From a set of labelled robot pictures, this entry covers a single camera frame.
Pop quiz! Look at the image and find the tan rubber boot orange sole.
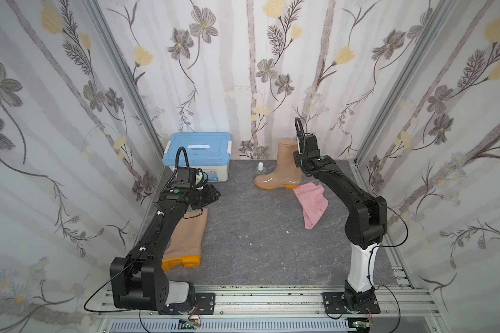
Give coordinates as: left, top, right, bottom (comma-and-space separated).
254, 140, 302, 190

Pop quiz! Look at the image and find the pink cloth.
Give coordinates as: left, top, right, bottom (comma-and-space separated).
294, 183, 329, 230

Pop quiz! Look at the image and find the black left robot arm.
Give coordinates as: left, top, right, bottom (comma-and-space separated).
110, 166, 220, 314

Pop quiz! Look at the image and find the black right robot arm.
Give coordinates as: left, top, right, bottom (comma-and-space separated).
294, 117, 388, 313

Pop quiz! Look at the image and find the blue lid storage box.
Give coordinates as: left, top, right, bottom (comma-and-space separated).
162, 132, 232, 183

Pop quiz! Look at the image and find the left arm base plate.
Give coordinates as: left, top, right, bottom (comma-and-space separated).
158, 293, 216, 316

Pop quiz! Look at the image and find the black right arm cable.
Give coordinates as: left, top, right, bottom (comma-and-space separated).
368, 205, 410, 333

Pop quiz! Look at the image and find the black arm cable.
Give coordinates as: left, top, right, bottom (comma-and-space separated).
368, 205, 410, 333
82, 266, 130, 314

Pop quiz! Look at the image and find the white perforated cable tray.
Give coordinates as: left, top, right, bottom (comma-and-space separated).
106, 318, 356, 332

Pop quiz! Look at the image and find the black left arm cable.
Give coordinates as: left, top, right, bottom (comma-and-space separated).
82, 266, 130, 314

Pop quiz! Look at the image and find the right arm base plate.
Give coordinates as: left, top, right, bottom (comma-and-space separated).
322, 290, 381, 315

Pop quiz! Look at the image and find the aluminium front rail frame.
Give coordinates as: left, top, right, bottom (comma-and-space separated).
97, 286, 448, 332

